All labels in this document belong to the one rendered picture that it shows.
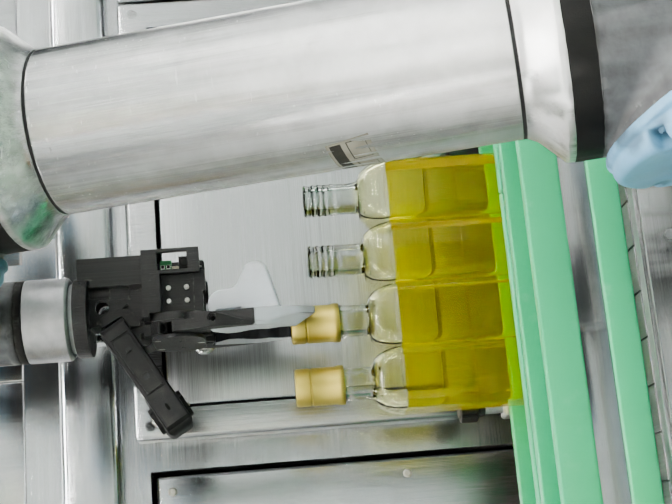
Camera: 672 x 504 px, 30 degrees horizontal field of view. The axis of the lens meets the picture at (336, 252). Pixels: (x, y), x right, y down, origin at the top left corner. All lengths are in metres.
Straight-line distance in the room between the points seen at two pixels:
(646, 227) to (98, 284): 0.48
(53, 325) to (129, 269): 0.08
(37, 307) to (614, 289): 0.49
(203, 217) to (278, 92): 0.71
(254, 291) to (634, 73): 0.60
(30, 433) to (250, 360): 0.23
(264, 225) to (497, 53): 0.74
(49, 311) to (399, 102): 0.59
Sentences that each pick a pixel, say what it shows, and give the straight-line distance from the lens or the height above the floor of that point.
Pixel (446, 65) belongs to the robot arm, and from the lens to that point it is 0.59.
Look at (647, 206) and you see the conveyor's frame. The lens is 1.05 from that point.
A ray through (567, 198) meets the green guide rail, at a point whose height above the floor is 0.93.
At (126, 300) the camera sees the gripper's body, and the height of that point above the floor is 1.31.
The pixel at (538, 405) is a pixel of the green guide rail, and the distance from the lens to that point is 1.09.
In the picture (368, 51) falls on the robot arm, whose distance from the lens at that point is 0.59.
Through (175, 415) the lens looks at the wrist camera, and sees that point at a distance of 1.11.
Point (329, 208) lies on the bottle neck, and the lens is 1.16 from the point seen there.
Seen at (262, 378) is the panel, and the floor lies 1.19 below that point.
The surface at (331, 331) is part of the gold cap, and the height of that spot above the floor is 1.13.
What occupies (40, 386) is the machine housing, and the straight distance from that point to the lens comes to 1.31.
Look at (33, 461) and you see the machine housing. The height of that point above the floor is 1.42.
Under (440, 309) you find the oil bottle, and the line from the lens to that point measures 1.12.
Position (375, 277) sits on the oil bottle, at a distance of 1.13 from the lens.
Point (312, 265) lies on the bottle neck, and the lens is 1.14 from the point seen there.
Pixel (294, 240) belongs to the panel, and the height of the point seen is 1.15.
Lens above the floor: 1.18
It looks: 3 degrees down
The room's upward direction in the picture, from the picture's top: 94 degrees counter-clockwise
